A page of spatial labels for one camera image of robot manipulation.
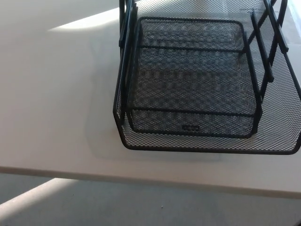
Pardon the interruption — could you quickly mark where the black mesh sliding drawer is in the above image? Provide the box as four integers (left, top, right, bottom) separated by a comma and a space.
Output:
112, 0, 301, 155

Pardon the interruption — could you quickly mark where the black mesh fixed tray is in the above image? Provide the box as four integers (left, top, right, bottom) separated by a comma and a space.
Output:
127, 16, 263, 139

